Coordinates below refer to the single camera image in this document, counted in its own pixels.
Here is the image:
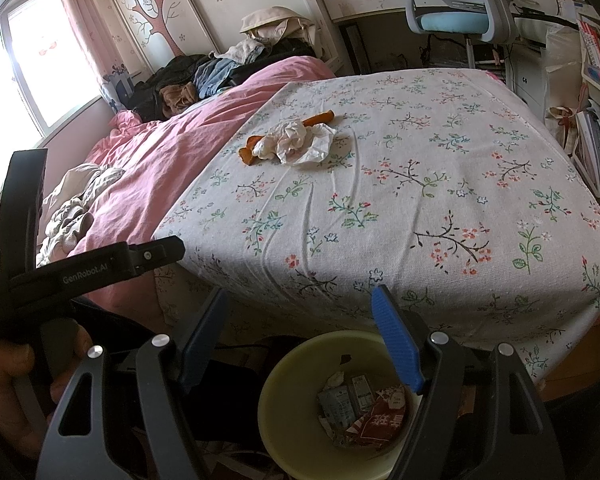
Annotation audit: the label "floral white bed sheet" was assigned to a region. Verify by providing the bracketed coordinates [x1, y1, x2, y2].
[157, 68, 600, 379]

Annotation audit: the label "yellow-green trash bin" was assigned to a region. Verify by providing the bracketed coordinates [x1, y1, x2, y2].
[258, 330, 420, 479]

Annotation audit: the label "left hand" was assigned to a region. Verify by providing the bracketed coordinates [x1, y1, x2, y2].
[0, 320, 94, 458]

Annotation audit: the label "white bookshelf with books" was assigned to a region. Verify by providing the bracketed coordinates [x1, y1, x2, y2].
[562, 6, 600, 205]

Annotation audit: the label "white paper wrapper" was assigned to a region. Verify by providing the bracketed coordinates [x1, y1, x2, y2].
[273, 120, 337, 166]

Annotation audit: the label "window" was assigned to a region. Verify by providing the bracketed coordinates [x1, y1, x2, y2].
[0, 0, 100, 189]

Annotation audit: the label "trash inside bin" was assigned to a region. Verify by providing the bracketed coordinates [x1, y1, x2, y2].
[316, 370, 377, 448]

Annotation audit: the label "white tissue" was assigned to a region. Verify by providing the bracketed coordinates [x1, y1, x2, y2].
[251, 134, 278, 160]

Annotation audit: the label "pink curtain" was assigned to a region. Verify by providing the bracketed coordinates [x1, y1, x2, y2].
[51, 0, 114, 79]

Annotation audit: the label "red white snack bag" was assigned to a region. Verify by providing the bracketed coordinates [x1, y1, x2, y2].
[346, 385, 410, 448]

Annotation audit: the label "orange peel small piece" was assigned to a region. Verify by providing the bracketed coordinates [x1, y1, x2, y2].
[302, 110, 335, 127]

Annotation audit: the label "pile of dark clothes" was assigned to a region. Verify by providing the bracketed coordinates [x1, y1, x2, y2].
[122, 38, 315, 122]

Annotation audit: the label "pink duvet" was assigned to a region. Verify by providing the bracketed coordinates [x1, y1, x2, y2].
[66, 55, 337, 321]

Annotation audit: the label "wardrobe with tree decal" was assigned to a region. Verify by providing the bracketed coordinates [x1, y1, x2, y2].
[94, 0, 311, 72]

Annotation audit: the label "orange peel large piece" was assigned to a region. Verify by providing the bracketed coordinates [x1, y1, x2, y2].
[238, 136, 263, 166]

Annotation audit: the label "beige white clothes on duvet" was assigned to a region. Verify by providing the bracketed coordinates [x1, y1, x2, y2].
[35, 162, 124, 266]

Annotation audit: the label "beige pillow on pile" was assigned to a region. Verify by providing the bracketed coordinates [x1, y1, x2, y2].
[240, 6, 316, 47]

